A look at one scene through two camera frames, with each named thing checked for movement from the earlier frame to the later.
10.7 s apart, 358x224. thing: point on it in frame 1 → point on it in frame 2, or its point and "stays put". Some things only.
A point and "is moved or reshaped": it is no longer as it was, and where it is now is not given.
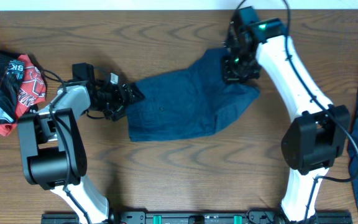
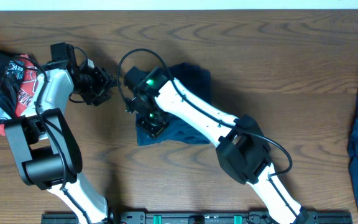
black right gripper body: [240, 69] → [155, 123]
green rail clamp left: [157, 219] stays put
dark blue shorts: [189, 104] is moved or reshaped
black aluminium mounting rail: [197, 218] stays put
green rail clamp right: [238, 219] stays put
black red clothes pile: [11, 84] stays put
